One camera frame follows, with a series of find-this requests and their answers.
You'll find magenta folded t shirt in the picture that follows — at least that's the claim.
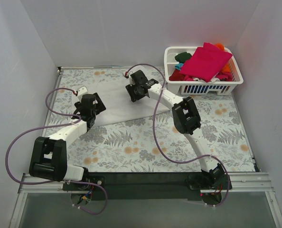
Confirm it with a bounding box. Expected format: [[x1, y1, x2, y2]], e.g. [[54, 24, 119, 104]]
[[180, 42, 232, 83]]

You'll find dark red t shirt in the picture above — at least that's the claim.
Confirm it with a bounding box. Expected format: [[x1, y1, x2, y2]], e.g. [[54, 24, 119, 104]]
[[169, 69, 185, 81]]

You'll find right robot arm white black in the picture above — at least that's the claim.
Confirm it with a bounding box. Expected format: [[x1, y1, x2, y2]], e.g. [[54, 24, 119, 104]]
[[124, 70, 230, 190]]

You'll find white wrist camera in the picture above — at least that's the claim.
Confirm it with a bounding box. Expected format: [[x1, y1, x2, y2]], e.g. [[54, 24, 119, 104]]
[[124, 72, 135, 86], [75, 86, 88, 96]]

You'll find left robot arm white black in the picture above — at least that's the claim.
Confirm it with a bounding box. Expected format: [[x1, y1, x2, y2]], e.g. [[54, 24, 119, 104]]
[[29, 93, 106, 190]]

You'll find purple cable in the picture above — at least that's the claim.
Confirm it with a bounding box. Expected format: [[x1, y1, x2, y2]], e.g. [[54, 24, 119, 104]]
[[125, 63, 231, 207], [5, 87, 108, 216]]

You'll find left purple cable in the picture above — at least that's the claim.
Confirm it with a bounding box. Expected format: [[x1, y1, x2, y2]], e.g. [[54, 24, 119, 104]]
[[5, 87, 108, 216]]

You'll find teal t shirt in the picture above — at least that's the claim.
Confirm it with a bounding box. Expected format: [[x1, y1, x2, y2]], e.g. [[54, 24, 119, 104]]
[[175, 63, 184, 71]]

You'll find white plastic basket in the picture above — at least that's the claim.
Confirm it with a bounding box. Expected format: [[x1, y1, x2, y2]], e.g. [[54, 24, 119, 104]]
[[164, 46, 244, 95]]

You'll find dark green t shirt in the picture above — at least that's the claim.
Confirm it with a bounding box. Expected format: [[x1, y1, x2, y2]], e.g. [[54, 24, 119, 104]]
[[175, 52, 192, 64]]

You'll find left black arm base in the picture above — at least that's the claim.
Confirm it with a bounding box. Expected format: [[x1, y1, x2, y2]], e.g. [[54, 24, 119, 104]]
[[62, 175, 105, 191]]

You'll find aluminium frame rail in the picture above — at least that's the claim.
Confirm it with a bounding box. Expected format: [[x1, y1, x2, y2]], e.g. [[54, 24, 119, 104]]
[[19, 172, 274, 193]]

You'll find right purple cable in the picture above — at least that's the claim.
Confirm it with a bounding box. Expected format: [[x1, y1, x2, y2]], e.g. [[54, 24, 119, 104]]
[[125, 63, 231, 207]]

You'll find white t shirt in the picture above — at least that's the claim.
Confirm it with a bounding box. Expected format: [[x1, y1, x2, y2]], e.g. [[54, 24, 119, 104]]
[[87, 78, 157, 126]]

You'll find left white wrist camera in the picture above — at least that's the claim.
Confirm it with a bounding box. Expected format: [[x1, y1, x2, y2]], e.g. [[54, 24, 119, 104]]
[[75, 86, 88, 96]]

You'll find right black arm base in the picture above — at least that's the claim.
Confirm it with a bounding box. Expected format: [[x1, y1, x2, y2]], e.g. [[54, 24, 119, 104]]
[[185, 172, 232, 207]]

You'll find orange t shirt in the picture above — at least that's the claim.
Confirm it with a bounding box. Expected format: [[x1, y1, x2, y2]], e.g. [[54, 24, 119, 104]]
[[214, 43, 232, 74]]

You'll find floral patterned table mat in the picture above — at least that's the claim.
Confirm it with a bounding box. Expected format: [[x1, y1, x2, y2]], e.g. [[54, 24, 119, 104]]
[[45, 68, 255, 172]]

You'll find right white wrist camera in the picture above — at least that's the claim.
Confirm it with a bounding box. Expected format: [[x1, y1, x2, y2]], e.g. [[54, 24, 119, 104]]
[[124, 72, 135, 86]]

